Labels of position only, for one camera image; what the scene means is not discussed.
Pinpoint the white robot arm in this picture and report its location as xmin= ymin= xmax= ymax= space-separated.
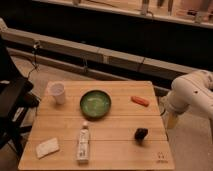
xmin=164 ymin=70 xmax=213 ymax=129

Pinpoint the black eraser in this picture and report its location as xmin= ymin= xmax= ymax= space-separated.
xmin=134 ymin=128 xmax=148 ymax=140

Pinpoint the orange carrot toy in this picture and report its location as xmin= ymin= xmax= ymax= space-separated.
xmin=131 ymin=96 xmax=149 ymax=107

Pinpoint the green bowl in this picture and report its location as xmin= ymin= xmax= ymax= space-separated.
xmin=80 ymin=90 xmax=111 ymax=119

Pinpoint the white glue tube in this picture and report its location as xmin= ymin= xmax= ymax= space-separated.
xmin=77 ymin=121 xmax=90 ymax=164

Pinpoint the white paper cup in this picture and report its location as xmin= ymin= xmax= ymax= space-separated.
xmin=49 ymin=83 xmax=66 ymax=105

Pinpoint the white folded cloth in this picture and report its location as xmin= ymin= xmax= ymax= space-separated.
xmin=36 ymin=138 xmax=59 ymax=159

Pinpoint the black chair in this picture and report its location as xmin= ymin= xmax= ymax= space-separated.
xmin=0 ymin=36 xmax=39 ymax=157

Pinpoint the black hanging cable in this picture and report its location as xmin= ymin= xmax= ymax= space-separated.
xmin=27 ymin=40 xmax=42 ymax=80

